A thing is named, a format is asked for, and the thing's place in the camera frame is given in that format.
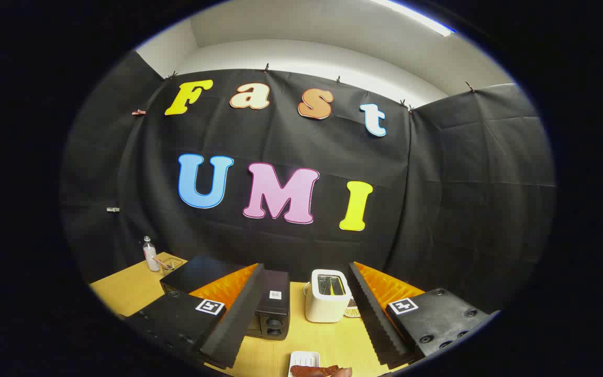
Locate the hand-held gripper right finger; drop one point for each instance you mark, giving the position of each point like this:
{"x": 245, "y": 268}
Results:
{"x": 372, "y": 314}

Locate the black toaster oven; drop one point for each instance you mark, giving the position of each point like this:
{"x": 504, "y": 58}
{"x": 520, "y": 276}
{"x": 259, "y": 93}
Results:
{"x": 275, "y": 314}

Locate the white bread toaster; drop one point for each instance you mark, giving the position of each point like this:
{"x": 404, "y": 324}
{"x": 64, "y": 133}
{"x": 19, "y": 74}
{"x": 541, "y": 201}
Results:
{"x": 323, "y": 306}

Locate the small glass container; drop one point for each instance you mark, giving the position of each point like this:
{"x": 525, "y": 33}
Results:
{"x": 173, "y": 264}

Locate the clear plastic bottle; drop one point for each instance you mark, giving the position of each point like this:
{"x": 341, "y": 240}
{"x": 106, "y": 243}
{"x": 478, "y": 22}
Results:
{"x": 152, "y": 256}

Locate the small patterned dish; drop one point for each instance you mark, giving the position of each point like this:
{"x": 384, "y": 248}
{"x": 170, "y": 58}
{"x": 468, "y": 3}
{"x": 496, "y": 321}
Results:
{"x": 353, "y": 311}

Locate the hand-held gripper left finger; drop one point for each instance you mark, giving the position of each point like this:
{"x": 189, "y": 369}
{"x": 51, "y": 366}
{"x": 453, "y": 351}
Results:
{"x": 241, "y": 314}

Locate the brown meat slice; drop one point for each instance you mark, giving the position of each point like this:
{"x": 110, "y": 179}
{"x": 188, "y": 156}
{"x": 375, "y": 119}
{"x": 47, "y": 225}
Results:
{"x": 314, "y": 371}

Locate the white rectangular tray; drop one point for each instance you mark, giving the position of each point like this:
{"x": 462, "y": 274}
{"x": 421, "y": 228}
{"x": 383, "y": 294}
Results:
{"x": 304, "y": 358}

